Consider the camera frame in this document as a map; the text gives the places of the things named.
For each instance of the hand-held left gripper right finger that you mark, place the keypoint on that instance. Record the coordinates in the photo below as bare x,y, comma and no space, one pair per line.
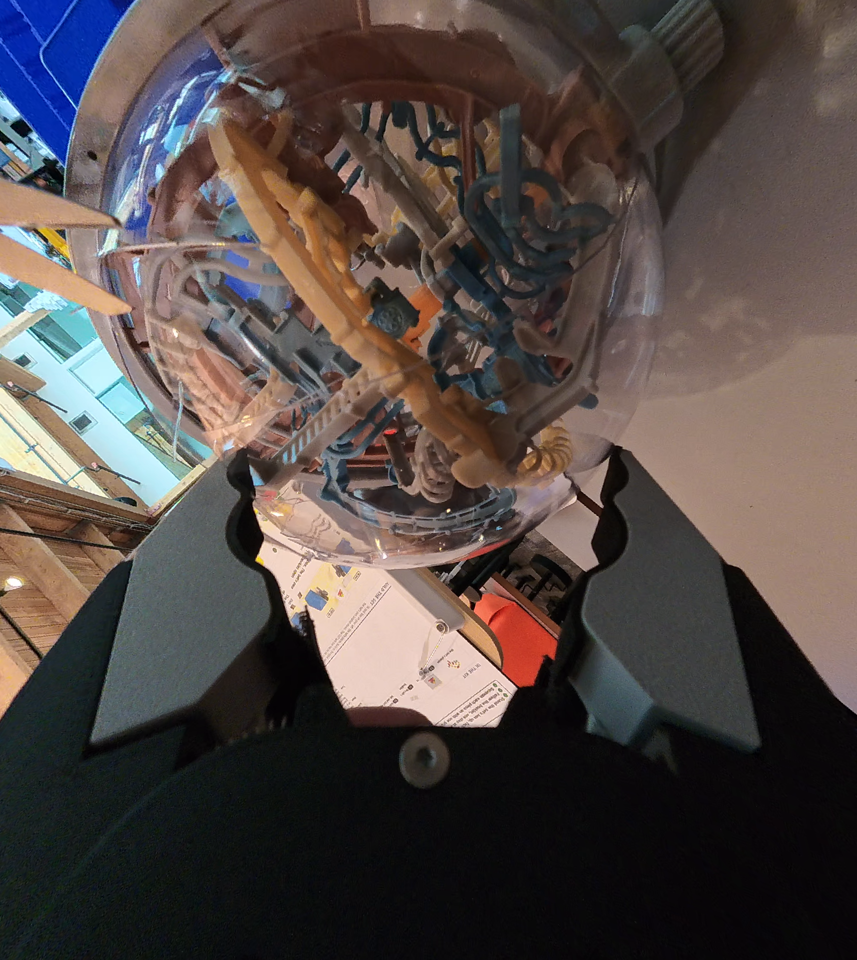
669,615

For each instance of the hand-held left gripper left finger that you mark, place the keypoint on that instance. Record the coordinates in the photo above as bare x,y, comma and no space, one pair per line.
189,615

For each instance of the clear maze ball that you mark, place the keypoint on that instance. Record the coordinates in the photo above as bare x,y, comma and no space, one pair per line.
384,255

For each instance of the orange object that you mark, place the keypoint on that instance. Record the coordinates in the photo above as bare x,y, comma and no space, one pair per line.
526,630

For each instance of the printed instruction sheet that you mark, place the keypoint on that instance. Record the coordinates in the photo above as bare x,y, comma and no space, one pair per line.
384,645

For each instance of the blue storage bin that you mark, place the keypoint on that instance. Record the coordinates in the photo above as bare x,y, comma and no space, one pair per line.
39,60

